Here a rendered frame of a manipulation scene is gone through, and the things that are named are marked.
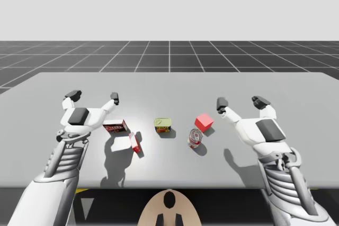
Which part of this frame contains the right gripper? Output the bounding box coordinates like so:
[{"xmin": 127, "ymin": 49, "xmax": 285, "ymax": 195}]
[{"xmin": 216, "ymin": 95, "xmax": 289, "ymax": 153}]

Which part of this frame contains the pink cube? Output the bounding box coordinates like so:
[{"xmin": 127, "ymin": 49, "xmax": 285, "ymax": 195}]
[{"xmin": 194, "ymin": 113, "xmax": 215, "ymax": 133}]

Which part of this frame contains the green and blue rectangular can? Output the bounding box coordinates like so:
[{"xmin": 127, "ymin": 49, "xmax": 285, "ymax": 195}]
[{"xmin": 153, "ymin": 117, "xmax": 172, "ymax": 134}]

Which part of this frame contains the red and white can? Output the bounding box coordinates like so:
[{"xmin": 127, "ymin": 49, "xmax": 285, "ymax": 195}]
[{"xmin": 188, "ymin": 128, "xmax": 203, "ymax": 149}]

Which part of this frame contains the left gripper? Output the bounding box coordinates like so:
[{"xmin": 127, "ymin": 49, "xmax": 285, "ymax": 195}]
[{"xmin": 60, "ymin": 89, "xmax": 120, "ymax": 135}]

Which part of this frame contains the tan robot part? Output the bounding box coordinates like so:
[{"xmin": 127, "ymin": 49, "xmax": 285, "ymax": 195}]
[{"xmin": 137, "ymin": 188, "xmax": 202, "ymax": 226}]

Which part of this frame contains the red and white carton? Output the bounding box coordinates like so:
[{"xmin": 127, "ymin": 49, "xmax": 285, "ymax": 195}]
[{"xmin": 110, "ymin": 131, "xmax": 142, "ymax": 153}]

